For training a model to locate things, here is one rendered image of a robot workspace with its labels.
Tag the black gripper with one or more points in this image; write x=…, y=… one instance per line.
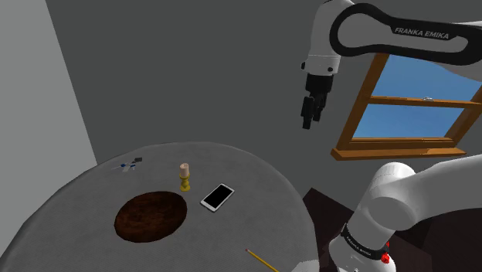
x=318, y=83

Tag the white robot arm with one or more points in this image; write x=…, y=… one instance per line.
x=391, y=211

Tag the wooden framed window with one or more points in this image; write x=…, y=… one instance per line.
x=410, y=101

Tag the white smartphone black screen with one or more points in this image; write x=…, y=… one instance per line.
x=217, y=197

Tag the candle on yellow candlestick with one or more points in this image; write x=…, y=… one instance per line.
x=184, y=177

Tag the round grey table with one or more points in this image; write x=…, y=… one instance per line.
x=233, y=233

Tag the yellow pencil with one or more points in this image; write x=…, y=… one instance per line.
x=261, y=260

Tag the dark robot stand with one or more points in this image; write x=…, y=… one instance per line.
x=433, y=241

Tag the dark brown round mat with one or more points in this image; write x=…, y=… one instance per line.
x=150, y=216

